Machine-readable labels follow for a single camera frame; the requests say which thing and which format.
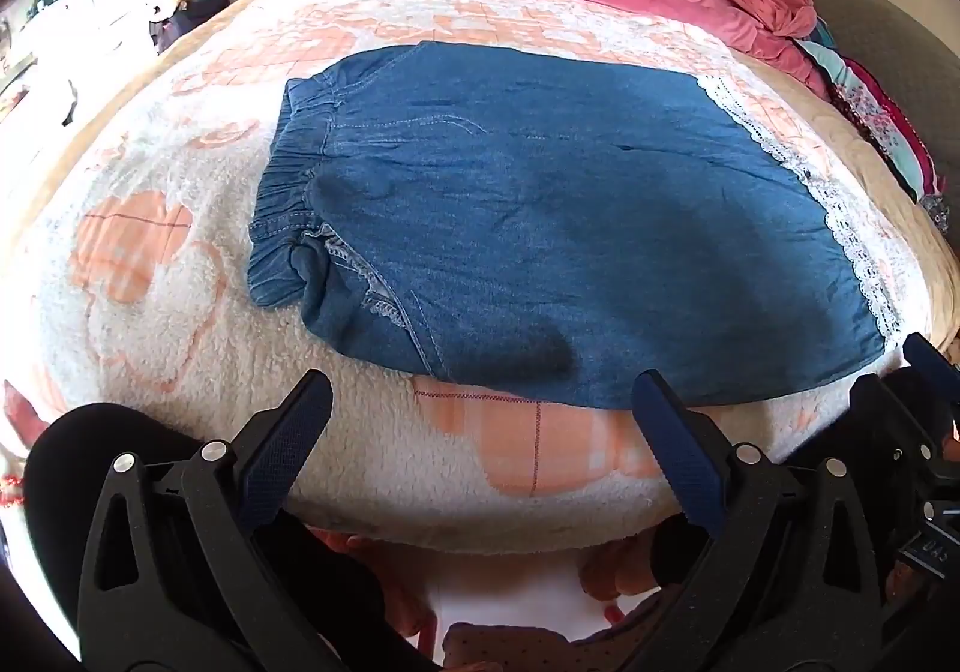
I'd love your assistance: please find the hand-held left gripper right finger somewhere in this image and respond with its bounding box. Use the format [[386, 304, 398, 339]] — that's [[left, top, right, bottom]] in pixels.
[[631, 370, 901, 672]]

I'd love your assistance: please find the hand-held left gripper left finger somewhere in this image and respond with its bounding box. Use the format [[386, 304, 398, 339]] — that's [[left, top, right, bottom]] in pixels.
[[77, 368, 391, 672]]

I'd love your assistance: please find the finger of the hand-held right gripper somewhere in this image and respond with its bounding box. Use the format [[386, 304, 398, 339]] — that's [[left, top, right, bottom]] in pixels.
[[902, 333, 960, 410], [850, 373, 942, 474]]

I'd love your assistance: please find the blue denim pants lace trim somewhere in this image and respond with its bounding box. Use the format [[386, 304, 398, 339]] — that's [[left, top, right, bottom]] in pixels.
[[247, 40, 906, 412]]

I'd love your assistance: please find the white orange fleece blanket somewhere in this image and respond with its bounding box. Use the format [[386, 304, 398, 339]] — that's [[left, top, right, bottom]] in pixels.
[[0, 0, 938, 557]]

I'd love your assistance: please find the person's pink patterned clothing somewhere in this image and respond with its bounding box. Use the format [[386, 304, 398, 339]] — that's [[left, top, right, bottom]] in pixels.
[[315, 528, 695, 672]]

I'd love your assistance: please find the floral patterned cloth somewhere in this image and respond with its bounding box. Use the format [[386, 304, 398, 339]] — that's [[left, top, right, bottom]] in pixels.
[[795, 18, 955, 227]]

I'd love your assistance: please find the grey headboard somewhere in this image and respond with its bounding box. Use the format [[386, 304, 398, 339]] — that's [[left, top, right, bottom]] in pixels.
[[722, 0, 960, 193]]

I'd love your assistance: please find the white drawer cabinet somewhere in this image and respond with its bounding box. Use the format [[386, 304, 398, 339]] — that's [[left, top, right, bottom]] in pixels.
[[0, 0, 160, 122]]

